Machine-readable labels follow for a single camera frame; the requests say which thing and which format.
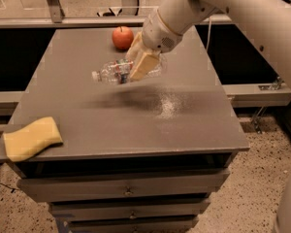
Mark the yellow sponge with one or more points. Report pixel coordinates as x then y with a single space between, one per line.
32 139

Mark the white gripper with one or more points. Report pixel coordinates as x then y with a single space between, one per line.
157 34

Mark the grey metal railing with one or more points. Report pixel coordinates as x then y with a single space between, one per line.
74 13

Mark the clear plastic water bottle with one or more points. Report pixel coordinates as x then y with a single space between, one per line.
118 72

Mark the grey drawer cabinet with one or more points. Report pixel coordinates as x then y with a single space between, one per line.
135 157

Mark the red apple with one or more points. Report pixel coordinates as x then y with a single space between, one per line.
122 37

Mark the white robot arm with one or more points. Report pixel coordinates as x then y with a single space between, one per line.
265 23

